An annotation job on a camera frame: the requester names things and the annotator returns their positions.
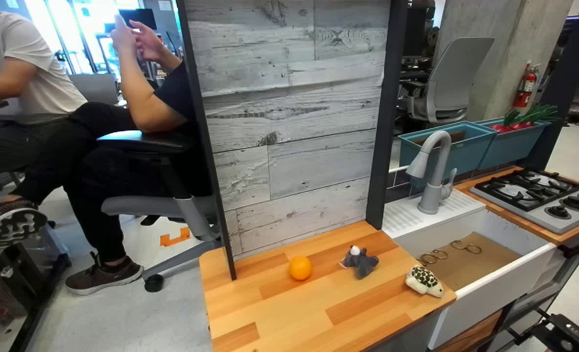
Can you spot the grey plush toy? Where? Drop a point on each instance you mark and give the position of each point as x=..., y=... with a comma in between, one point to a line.
x=361, y=260

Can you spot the white green spotted plush turtle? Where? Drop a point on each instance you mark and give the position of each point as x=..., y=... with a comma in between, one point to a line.
x=423, y=281

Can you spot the grey wood backsplash panel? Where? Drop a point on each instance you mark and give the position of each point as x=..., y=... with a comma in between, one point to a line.
x=292, y=92

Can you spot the orange ball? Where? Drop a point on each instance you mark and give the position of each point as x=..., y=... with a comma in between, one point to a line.
x=300, y=268

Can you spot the person in black clothes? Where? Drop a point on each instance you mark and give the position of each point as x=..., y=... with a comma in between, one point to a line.
x=159, y=97

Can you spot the silver kitchen faucet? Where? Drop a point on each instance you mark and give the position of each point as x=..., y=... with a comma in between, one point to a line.
x=435, y=189

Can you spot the black grey office chair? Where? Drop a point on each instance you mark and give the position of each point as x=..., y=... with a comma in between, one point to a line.
x=198, y=211

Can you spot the grey office chair background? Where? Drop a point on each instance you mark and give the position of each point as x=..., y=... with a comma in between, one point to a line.
x=447, y=96

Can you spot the white sink basin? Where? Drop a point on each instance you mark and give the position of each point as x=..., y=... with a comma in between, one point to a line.
x=486, y=258

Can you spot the red fire extinguisher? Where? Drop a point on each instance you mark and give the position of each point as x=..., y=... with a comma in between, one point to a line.
x=527, y=86

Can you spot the black gas stove top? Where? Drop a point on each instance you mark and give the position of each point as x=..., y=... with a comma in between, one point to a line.
x=542, y=197

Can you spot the person in white shirt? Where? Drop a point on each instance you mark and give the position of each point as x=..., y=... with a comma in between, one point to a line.
x=36, y=88

